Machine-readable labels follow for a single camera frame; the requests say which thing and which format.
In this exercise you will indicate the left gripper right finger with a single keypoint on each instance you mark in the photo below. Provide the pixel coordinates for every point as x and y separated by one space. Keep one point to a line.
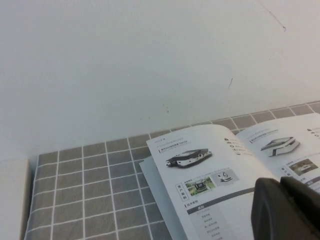
307 200

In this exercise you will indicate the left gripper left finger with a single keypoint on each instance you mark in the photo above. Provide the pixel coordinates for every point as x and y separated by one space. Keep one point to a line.
270 212

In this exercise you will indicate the white product catalogue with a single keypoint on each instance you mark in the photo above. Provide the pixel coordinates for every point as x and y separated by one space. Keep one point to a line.
200 200

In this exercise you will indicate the grey checked tablecloth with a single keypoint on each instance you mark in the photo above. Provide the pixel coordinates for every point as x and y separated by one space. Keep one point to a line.
87 187

